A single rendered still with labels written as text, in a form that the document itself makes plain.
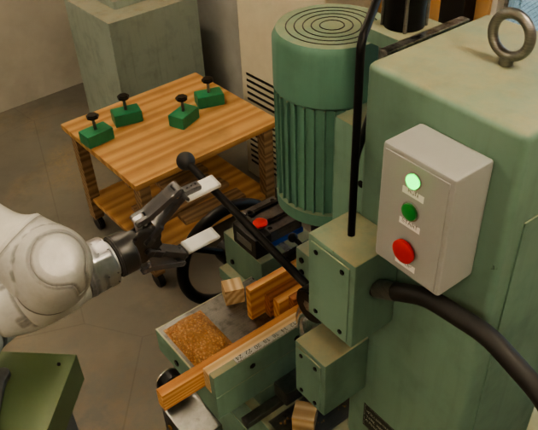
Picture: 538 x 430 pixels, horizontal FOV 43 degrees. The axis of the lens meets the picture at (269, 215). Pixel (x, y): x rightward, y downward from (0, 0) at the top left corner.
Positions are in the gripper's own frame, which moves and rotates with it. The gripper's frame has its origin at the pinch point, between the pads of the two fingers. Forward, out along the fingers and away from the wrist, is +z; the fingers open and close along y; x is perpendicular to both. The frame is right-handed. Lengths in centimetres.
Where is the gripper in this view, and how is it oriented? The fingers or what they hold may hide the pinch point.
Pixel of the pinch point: (211, 210)
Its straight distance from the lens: 124.1
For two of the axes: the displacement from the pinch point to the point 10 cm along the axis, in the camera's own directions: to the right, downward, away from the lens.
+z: 7.9, -4.1, 4.6
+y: 0.7, -6.8, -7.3
